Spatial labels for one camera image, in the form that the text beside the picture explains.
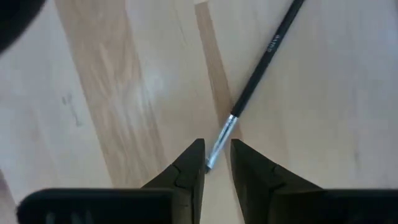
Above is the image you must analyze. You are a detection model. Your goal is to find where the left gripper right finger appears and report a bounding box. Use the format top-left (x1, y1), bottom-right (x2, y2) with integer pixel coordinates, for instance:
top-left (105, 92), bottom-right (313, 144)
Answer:
top-left (231, 139), bottom-right (323, 224)

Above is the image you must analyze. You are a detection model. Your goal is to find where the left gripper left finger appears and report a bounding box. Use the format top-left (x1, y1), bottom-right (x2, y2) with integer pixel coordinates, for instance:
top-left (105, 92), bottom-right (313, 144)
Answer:
top-left (141, 138), bottom-right (206, 224)

